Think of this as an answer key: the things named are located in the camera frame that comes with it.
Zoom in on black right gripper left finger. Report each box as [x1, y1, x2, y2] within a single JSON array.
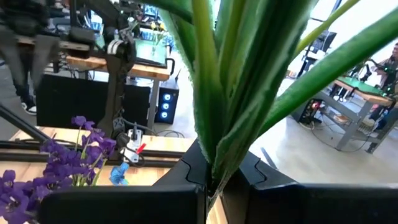
[[39, 139, 211, 224]]

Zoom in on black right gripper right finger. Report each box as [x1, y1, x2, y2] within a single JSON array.
[[222, 151, 398, 224]]

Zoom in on blue artificial flower bunch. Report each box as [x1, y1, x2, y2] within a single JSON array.
[[109, 162, 130, 187], [141, 0, 398, 215]]

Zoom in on purple artificial flower bunch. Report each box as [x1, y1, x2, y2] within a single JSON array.
[[0, 169, 74, 224], [39, 115, 118, 187]]

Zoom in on black computer case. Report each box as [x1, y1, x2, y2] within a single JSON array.
[[290, 98, 324, 126]]

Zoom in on computer tower blue fans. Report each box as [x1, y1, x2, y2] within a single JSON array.
[[154, 77, 180, 125]]

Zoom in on black under-table cabinet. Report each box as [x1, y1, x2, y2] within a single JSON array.
[[35, 73, 152, 129]]

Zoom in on green-topped workbench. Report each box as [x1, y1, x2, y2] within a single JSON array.
[[313, 76, 398, 154]]

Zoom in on wooden workbench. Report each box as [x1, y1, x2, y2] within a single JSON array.
[[67, 55, 171, 128]]

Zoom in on green table mat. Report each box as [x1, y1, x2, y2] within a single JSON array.
[[133, 37, 169, 68]]

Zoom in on person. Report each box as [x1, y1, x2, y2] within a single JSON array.
[[0, 0, 60, 116], [371, 42, 398, 94]]

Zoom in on black background monitor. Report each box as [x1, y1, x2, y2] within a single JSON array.
[[310, 29, 338, 54]]

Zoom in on white mounting bracket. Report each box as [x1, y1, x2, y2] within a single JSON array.
[[123, 129, 144, 163]]

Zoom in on black aluminium table frame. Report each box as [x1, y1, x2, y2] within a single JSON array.
[[0, 104, 187, 169]]

